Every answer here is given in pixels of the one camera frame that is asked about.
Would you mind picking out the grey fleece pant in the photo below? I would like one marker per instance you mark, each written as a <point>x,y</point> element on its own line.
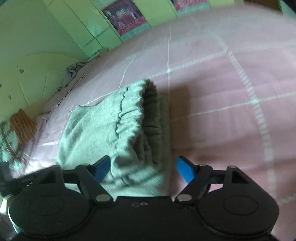
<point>132,127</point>

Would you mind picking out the crumpled grey cloth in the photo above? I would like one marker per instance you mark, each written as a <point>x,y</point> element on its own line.
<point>77,69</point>

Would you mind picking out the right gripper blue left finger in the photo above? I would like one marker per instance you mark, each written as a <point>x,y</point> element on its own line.
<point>100,169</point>

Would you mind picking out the pink checked bedsheet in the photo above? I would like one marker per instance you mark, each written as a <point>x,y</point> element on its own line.
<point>229,74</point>

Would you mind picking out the cream bed headboard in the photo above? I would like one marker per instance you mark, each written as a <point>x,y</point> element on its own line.
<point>30,82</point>

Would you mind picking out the green wardrobe with posters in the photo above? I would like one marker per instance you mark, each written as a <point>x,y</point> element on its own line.
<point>98,25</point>

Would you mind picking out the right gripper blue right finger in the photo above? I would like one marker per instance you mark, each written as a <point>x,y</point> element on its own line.
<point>186,169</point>

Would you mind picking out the white orange patterned pillow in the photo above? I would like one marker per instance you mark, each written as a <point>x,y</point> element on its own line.
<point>15,135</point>

